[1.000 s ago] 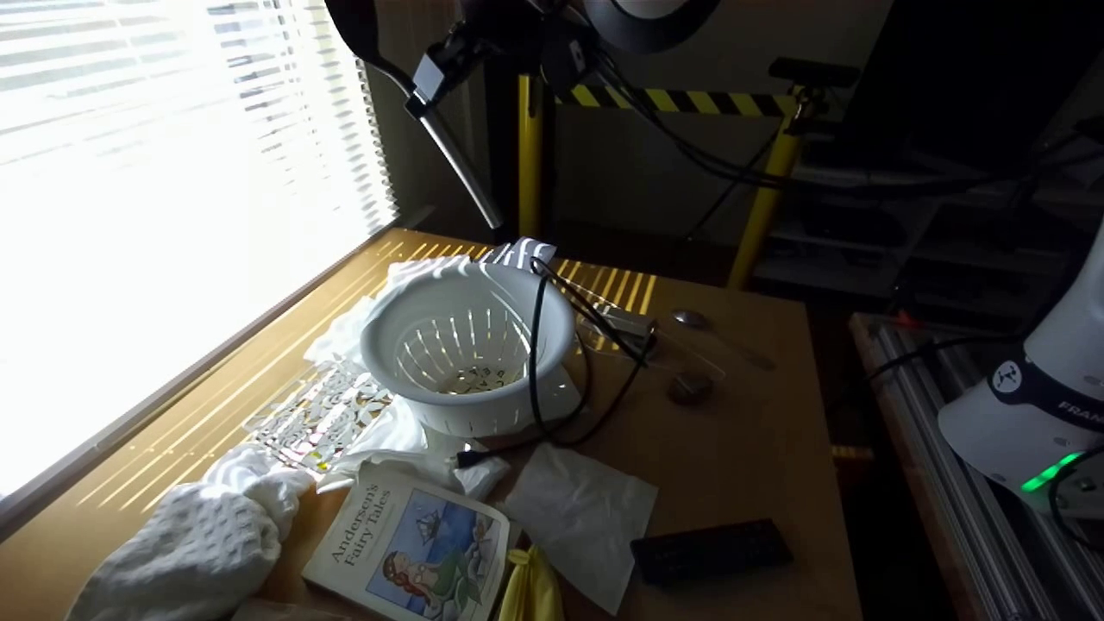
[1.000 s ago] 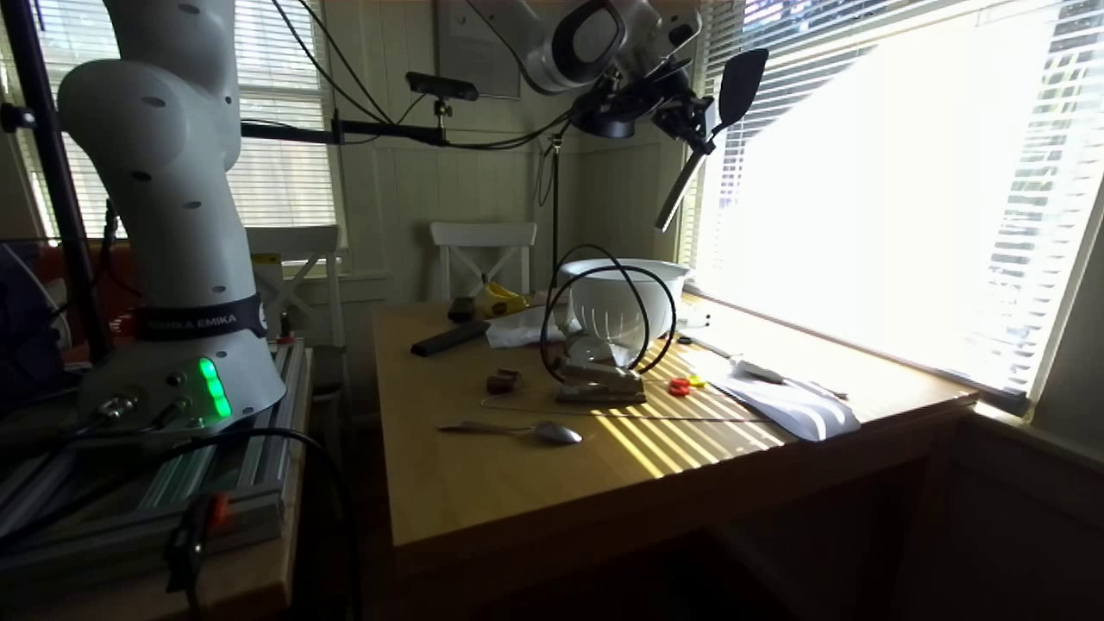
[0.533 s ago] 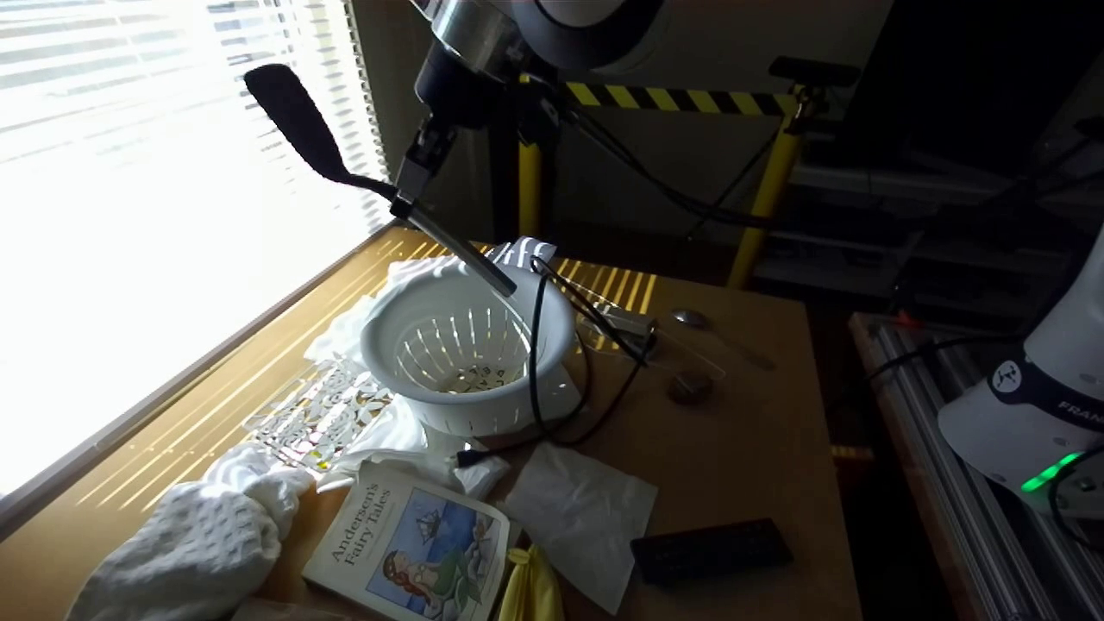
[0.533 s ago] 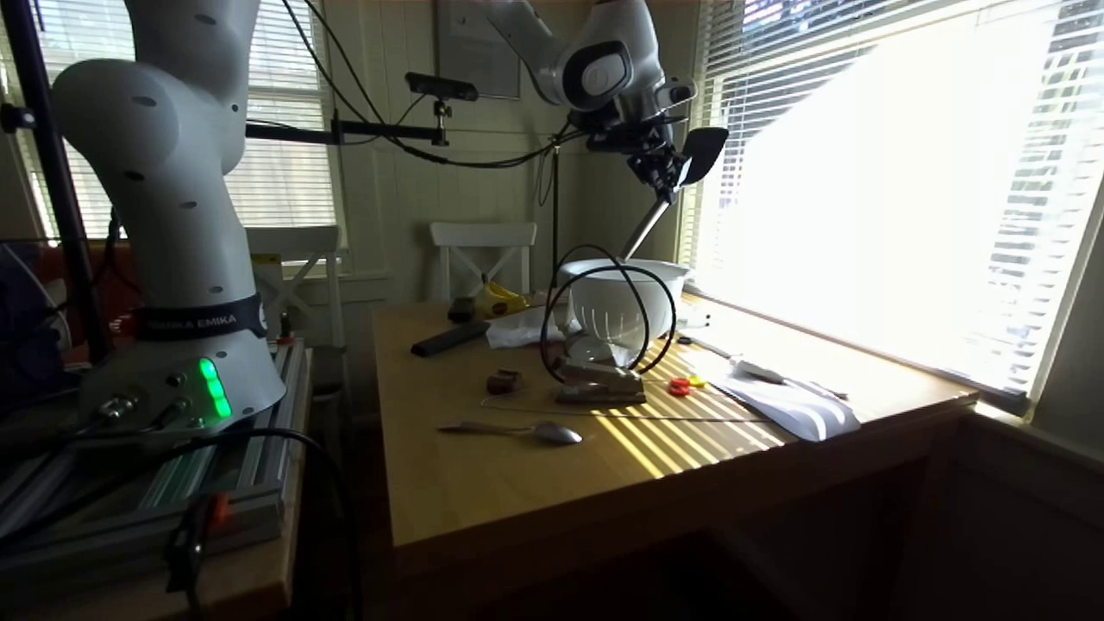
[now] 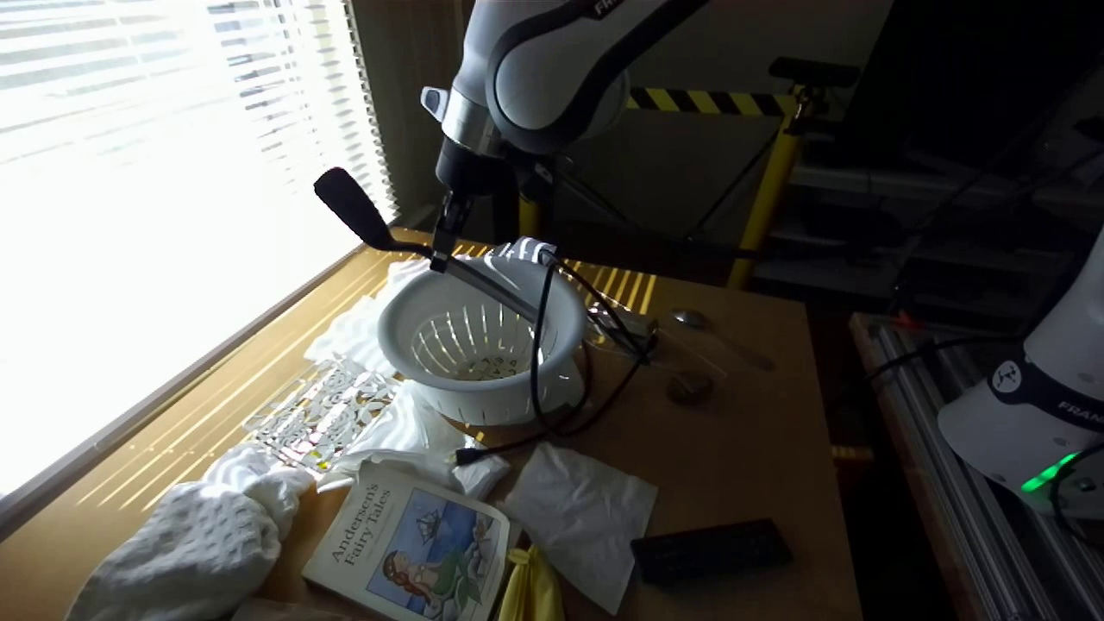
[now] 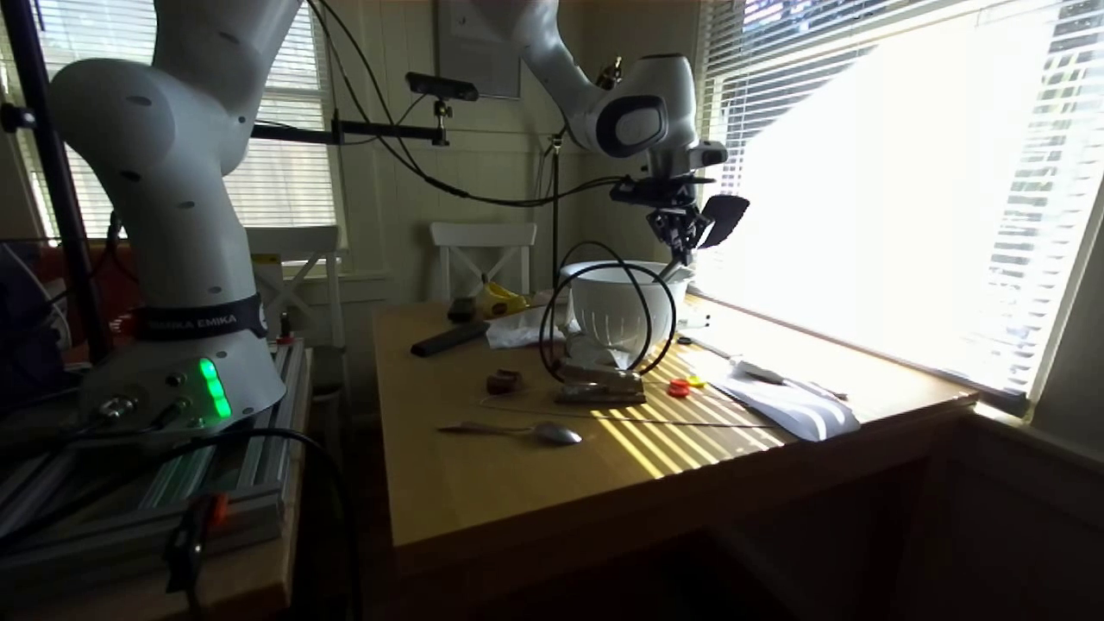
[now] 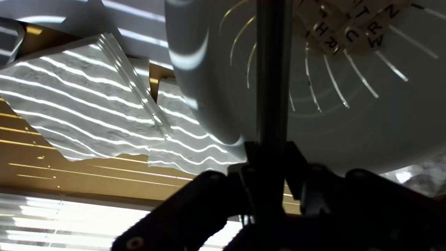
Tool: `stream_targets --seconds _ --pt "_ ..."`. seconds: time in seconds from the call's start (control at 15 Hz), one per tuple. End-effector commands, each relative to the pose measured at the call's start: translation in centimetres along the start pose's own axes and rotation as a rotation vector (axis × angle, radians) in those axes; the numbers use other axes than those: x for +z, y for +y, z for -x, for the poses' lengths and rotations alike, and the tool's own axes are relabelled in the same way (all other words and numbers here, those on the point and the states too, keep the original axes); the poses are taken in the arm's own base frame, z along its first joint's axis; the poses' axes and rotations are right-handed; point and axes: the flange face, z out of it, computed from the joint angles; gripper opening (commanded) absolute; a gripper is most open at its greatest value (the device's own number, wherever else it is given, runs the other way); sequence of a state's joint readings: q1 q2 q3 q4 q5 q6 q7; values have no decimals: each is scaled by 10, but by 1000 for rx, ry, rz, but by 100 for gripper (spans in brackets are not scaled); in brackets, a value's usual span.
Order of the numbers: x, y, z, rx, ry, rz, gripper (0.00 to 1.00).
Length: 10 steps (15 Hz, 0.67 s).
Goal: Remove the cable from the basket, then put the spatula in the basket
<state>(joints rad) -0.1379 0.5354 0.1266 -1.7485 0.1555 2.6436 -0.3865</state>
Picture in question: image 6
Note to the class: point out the large white window blinds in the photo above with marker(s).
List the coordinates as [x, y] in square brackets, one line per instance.
[898, 183]

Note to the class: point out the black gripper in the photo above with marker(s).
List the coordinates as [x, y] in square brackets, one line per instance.
[679, 176]

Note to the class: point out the aluminium robot base platform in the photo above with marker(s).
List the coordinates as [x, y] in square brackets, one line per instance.
[105, 494]

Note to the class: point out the black stand pole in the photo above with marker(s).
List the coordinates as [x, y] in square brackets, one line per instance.
[58, 196]

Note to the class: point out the black remote control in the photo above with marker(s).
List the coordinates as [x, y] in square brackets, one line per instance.
[451, 340]

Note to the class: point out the black boom rod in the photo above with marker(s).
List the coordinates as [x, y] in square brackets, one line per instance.
[346, 128]

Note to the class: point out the small brown round object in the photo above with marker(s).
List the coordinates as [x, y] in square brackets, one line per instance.
[503, 382]

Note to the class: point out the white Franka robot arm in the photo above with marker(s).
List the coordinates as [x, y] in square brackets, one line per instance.
[159, 173]

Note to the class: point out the white wooden chair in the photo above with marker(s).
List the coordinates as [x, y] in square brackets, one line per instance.
[484, 244]
[298, 244]

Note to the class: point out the black camera on boom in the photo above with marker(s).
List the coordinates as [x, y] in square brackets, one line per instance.
[440, 84]

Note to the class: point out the white paper napkin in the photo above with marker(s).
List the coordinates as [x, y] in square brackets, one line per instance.
[520, 331]

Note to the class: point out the white ribbed cloth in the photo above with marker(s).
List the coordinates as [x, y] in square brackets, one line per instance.
[798, 412]

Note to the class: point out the yellow object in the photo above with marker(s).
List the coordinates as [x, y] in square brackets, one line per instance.
[503, 297]

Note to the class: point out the orange connector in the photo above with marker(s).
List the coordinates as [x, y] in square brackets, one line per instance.
[214, 517]

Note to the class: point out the metal spoon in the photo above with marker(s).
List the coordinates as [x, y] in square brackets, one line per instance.
[556, 434]

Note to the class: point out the small white window blinds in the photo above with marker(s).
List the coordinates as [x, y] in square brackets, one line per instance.
[287, 183]

